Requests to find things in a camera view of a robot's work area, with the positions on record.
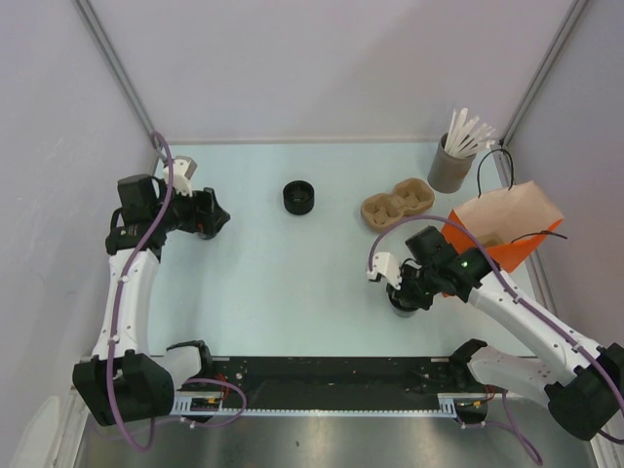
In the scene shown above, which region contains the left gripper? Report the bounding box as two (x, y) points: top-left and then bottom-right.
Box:
(150, 178), (228, 235)

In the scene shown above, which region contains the dark takeout coffee cup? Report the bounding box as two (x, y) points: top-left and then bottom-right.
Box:
(387, 287), (431, 318)

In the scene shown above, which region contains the orange paper bag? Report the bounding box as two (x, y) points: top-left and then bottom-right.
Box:
(442, 159), (564, 273)

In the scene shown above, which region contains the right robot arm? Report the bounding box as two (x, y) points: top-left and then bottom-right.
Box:
(367, 226), (623, 441)

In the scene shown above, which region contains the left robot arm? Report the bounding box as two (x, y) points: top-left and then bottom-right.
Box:
(72, 175), (230, 427)

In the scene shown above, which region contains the grey straw holder cup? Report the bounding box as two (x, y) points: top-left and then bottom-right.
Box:
(427, 134), (476, 194)

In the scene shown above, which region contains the white straws bundle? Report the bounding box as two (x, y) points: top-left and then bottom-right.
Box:
(443, 108), (495, 159)

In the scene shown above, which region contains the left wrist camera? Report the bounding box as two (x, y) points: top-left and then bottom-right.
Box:
(163, 156), (197, 197)

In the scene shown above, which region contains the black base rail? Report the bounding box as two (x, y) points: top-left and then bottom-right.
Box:
(209, 357), (499, 411)

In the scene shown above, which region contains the white cable duct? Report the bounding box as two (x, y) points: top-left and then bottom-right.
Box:
(173, 393), (462, 418)

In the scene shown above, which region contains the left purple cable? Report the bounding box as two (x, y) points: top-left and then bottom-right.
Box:
(104, 131), (248, 452)

